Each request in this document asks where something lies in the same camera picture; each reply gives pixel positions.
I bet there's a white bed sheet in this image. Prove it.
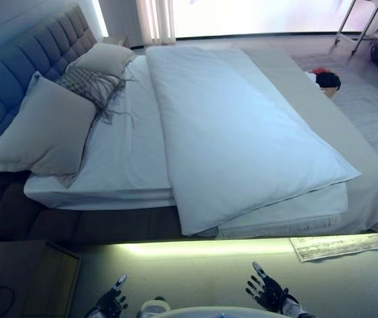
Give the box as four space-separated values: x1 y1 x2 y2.
23 54 348 229

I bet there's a white duvet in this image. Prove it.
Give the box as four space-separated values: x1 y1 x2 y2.
144 45 363 237

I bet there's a white pillow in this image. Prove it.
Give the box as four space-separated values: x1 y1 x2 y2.
23 70 44 100

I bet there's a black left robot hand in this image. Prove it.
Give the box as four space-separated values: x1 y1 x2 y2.
87 273 128 318

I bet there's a metal frame cart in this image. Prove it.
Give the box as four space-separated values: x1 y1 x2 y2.
333 0 378 56

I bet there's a light wooden bedside table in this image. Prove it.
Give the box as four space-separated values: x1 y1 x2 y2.
102 34 130 50

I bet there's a wooden slatted nightstand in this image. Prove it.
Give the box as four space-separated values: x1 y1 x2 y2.
0 238 83 315

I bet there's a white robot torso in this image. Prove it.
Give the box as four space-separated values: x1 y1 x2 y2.
164 306 275 318

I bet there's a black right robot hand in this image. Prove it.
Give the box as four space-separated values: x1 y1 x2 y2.
244 260 291 313

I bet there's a large grey floor rug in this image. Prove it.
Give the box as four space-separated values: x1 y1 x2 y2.
289 52 378 180

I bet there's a beige pillow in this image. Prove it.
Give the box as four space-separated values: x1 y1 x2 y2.
65 42 136 76
0 78 97 189

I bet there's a grey tufted headboard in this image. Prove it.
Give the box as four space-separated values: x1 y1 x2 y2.
0 3 99 156

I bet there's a black garment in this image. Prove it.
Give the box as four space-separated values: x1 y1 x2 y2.
314 72 342 90

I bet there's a brown upholstered bed frame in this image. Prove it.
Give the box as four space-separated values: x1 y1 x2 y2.
0 170 221 246

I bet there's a grey woven fringed cushion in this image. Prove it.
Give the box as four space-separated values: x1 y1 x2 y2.
55 66 140 129

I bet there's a small patterned bedside rug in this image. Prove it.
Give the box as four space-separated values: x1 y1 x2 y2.
289 233 378 263

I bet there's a beige curtain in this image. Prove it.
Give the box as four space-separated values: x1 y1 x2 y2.
134 0 176 44

